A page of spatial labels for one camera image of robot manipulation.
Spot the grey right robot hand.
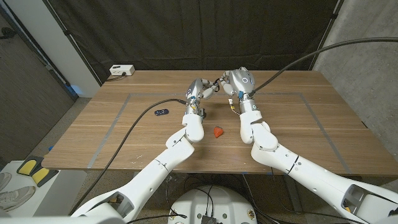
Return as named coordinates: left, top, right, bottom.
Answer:
left=219, top=66, right=256, bottom=98

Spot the black backdrop frame pole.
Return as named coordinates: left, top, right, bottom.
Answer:
left=308, top=0, right=345, bottom=71
left=42, top=0, right=103, bottom=87

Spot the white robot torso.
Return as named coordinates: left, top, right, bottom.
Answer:
left=167, top=185, right=258, bottom=224

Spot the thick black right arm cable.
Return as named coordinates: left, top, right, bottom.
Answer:
left=248, top=36, right=398, bottom=96

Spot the white power strip box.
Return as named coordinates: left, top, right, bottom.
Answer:
left=109, top=64, right=136, bottom=77

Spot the grey table leg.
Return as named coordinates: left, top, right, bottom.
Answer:
left=284, top=182, right=303, bottom=215

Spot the white platform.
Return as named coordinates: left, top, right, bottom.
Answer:
left=0, top=160, right=88, bottom=218

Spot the black backdrop curtain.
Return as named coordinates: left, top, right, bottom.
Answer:
left=43, top=0, right=345, bottom=84

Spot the yellow black foot pedal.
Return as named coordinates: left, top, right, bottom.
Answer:
left=16, top=155, right=44, bottom=177
left=30, top=167, right=60, bottom=188

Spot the white sneaker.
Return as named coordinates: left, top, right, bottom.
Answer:
left=0, top=172, right=12, bottom=192
left=0, top=185, right=36, bottom=215

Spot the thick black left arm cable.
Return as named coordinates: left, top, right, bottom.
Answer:
left=68, top=98, right=189, bottom=216

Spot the black torso module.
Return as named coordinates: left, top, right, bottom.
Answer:
left=200, top=214, right=218, bottom=224

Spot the black power cord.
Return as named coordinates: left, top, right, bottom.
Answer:
left=105, top=72, right=127, bottom=83

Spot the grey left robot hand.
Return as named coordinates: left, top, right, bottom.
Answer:
left=185, top=77, right=220, bottom=101

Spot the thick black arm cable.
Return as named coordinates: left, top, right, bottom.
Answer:
left=68, top=98, right=189, bottom=216
left=248, top=36, right=398, bottom=96

